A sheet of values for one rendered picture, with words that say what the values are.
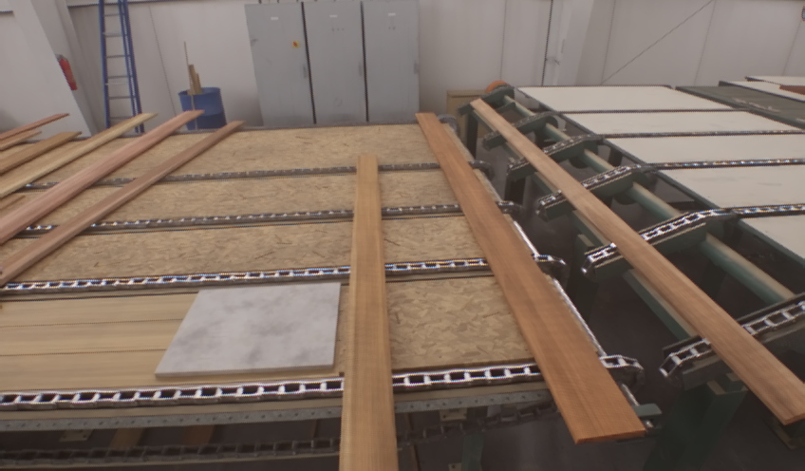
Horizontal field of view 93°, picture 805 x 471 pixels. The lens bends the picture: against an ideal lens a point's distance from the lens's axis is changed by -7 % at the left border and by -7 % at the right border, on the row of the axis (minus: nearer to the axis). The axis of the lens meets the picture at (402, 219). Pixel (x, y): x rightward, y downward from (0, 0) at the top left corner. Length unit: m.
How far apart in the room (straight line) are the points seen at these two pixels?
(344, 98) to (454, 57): 1.95
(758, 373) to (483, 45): 6.28
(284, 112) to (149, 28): 2.48
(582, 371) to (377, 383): 0.65
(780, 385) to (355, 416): 1.24
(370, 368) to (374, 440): 0.25
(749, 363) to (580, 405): 0.57
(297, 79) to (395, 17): 1.68
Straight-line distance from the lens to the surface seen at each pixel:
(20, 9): 7.66
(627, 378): 1.66
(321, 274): 1.85
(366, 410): 1.28
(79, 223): 2.87
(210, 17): 7.38
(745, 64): 9.71
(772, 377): 1.65
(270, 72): 6.56
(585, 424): 1.33
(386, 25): 6.35
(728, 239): 2.93
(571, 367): 1.47
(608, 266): 2.07
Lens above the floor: 1.90
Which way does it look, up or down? 28 degrees down
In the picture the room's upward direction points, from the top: 1 degrees counter-clockwise
